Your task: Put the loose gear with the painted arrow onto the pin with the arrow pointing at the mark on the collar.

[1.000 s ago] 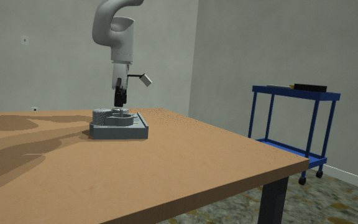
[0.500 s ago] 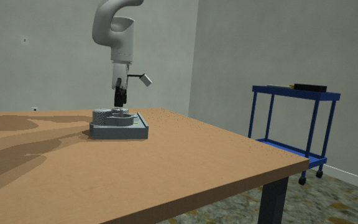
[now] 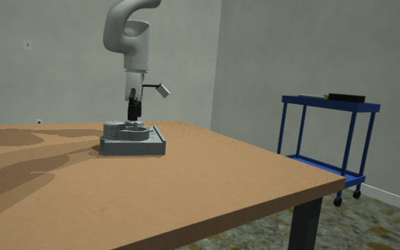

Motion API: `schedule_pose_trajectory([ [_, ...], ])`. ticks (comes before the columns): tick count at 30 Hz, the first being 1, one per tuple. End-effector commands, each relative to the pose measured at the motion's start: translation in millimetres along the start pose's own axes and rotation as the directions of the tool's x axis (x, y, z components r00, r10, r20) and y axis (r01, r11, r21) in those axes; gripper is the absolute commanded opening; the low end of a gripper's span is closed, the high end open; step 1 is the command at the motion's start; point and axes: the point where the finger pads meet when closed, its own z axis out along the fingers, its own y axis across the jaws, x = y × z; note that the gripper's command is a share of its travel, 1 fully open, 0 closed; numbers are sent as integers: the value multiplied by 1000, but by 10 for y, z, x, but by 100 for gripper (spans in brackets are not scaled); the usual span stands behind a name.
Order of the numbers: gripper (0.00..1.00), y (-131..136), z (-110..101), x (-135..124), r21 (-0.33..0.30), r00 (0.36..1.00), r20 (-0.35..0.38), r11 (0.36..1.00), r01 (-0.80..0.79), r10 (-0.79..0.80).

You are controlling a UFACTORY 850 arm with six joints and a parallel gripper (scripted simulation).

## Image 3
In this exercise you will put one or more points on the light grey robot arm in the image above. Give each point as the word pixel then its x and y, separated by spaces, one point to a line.
pixel 134 40

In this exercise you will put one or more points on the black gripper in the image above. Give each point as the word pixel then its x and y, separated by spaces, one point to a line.
pixel 134 93

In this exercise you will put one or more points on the grey spur gear with yellow arrow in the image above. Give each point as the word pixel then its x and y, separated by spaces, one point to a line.
pixel 131 123

